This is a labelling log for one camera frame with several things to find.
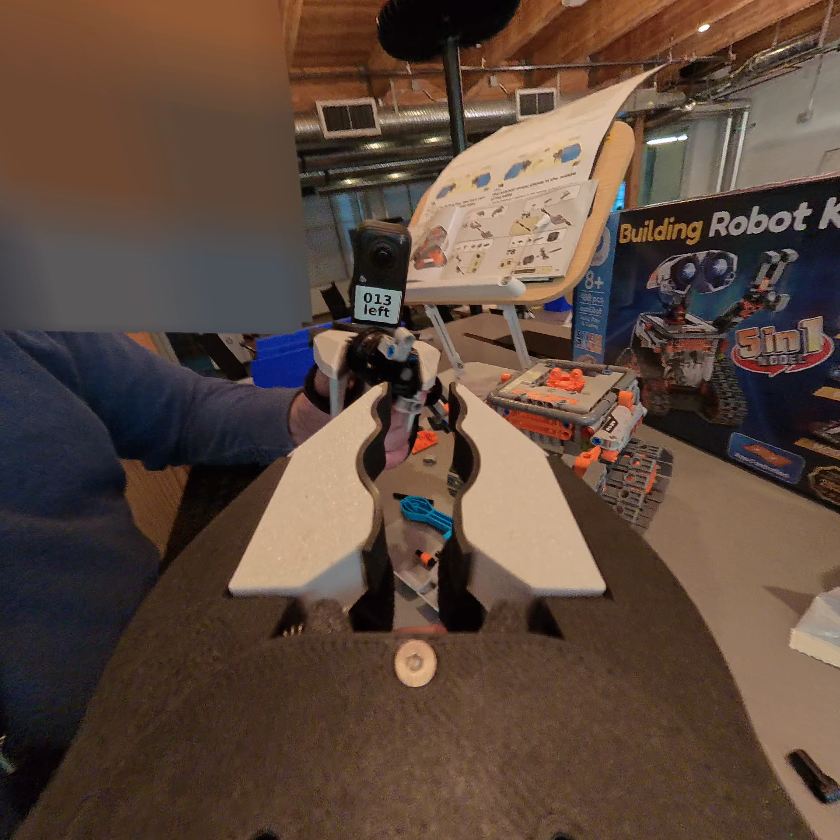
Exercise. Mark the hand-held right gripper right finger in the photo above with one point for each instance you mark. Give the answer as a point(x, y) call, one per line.
point(531, 525)

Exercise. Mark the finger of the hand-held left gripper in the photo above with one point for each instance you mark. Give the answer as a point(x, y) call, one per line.
point(430, 371)
point(336, 361)

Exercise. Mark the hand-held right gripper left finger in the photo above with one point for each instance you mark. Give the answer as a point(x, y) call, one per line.
point(308, 525)

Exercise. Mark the black toy wheel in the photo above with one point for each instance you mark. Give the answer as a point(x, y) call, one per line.
point(371, 358)

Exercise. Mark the silver cylinder connector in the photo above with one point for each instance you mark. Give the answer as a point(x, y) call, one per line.
point(407, 401)

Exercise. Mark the grey holed connector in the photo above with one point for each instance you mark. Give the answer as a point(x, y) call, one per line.
point(401, 342)

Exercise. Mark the person's left forearm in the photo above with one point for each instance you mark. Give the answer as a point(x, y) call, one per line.
point(197, 407)

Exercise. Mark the person's left hand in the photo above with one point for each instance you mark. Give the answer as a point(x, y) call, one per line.
point(302, 423)

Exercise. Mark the blue storage bin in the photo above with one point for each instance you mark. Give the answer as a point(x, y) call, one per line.
point(282, 361)

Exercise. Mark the orange angled panel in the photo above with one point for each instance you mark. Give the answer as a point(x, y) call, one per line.
point(425, 441)

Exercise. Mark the black perforated panel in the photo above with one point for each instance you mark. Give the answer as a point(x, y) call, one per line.
point(216, 499)

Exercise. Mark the blue plastic tool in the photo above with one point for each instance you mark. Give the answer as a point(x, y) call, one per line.
point(423, 512)

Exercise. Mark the white block with orange pins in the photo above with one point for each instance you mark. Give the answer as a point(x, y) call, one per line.
point(417, 577)

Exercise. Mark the tracked toy robot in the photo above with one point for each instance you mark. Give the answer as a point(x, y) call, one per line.
point(571, 407)

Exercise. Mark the tan wooden board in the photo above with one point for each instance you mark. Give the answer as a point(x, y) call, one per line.
point(151, 505)

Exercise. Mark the instruction booklet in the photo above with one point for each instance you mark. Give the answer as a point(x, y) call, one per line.
point(525, 170)

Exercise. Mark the black pole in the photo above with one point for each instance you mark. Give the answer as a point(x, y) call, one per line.
point(453, 79)

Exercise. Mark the blue robot kit box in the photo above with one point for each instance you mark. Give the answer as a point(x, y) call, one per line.
point(722, 328)

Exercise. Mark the plastic bags of sheets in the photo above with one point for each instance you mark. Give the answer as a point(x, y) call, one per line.
point(820, 630)

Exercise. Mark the tiny black piece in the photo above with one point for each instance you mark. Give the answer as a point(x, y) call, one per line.
point(814, 774)

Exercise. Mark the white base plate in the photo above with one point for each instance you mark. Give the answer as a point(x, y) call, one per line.
point(479, 377)

